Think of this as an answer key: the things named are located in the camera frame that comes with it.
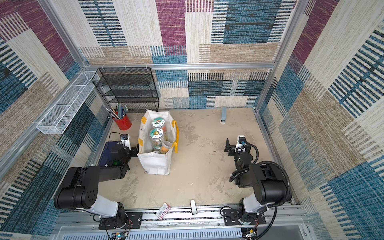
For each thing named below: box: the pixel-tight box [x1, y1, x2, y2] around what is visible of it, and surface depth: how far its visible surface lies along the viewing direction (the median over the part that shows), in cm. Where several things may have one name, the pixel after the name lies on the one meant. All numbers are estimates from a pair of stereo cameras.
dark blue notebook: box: [99, 141, 120, 167], surface depth 98 cm
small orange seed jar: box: [160, 140, 172, 154], surface depth 86 cm
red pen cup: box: [112, 114, 132, 131], surface depth 110 cm
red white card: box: [155, 202, 172, 220], surface depth 77 cm
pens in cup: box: [106, 103, 129, 120], surface depth 107 cm
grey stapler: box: [220, 106, 227, 124], surface depth 114 cm
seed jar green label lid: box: [149, 128, 164, 150], surface depth 87 cm
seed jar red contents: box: [152, 117, 167, 131], surface depth 93 cm
